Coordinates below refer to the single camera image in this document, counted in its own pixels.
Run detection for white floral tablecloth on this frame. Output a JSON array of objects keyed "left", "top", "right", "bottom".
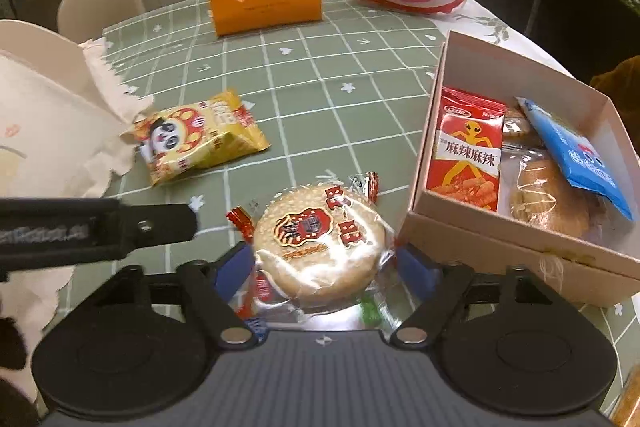
[{"left": 425, "top": 0, "right": 586, "bottom": 82}]

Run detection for brown plush toy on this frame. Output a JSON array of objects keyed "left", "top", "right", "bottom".
[{"left": 590, "top": 57, "right": 640, "bottom": 102}]

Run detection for white lace cloth bag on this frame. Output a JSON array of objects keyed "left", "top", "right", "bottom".
[{"left": 0, "top": 19, "right": 156, "bottom": 333}]

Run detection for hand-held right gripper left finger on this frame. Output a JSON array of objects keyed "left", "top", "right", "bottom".
[{"left": 112, "top": 241, "right": 254, "bottom": 347}]

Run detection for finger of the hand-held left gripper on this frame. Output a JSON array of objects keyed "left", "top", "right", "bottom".
[{"left": 0, "top": 197, "right": 200, "bottom": 278}]

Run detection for red spicy snack packet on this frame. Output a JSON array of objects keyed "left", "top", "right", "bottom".
[{"left": 426, "top": 87, "right": 508, "bottom": 214}]

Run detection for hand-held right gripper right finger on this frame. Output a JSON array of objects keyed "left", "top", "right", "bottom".
[{"left": 387, "top": 243, "right": 539, "bottom": 348}]

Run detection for beige chair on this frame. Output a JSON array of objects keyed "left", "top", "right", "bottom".
[{"left": 57, "top": 0, "right": 146, "bottom": 38}]

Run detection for pink cardboard box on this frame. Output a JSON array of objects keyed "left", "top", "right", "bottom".
[{"left": 395, "top": 29, "right": 640, "bottom": 309}]

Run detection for yellow panda snack packet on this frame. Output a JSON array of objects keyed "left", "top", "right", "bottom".
[{"left": 131, "top": 89, "right": 272, "bottom": 188}]

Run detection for clear wrapped snack packet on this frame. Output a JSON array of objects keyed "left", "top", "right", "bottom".
[{"left": 502, "top": 104, "right": 543, "bottom": 152}]

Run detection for round rice cracker packet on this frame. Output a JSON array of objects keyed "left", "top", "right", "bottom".
[{"left": 226, "top": 171, "right": 401, "bottom": 333}]

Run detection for green checked tablecloth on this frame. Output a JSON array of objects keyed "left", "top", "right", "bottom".
[{"left": 45, "top": 0, "right": 640, "bottom": 413}]

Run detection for blue seaweed snack packet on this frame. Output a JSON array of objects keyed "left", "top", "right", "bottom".
[{"left": 515, "top": 97, "right": 635, "bottom": 222}]

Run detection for bread packet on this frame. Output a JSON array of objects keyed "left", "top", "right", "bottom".
[{"left": 502, "top": 147, "right": 608, "bottom": 240}]

